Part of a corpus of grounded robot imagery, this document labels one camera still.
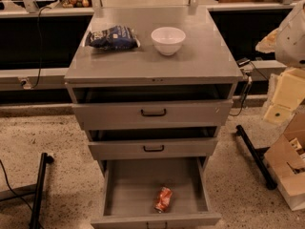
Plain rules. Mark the grey top drawer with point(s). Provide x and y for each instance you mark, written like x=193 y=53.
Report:
x=100 y=110

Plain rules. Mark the cardboard box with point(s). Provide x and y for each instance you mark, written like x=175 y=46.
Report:
x=286 y=165

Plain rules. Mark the white bowl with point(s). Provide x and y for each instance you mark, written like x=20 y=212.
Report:
x=168 y=40

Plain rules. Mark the blue chip bag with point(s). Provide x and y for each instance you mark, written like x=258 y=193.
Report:
x=117 y=38

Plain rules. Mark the black power adapter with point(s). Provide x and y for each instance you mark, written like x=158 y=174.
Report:
x=243 y=61

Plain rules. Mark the black stand leg left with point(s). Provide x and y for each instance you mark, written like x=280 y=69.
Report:
x=44 y=161

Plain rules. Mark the grey bottom drawer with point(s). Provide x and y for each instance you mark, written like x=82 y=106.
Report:
x=131 y=187

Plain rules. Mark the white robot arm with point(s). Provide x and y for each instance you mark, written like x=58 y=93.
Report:
x=288 y=44

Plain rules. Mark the grey middle drawer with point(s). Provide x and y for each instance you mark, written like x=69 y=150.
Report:
x=152 y=143

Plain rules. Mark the grey drawer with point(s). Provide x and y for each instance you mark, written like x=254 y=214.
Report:
x=100 y=110
x=152 y=143
x=131 y=187

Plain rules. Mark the grey drawer cabinet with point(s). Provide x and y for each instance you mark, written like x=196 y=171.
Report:
x=202 y=69

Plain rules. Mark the black stand leg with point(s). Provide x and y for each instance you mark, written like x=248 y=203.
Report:
x=44 y=161
x=258 y=156

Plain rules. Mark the black stand leg right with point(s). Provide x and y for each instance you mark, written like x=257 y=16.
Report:
x=258 y=156

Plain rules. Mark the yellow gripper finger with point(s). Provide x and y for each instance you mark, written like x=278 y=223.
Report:
x=290 y=89
x=277 y=114

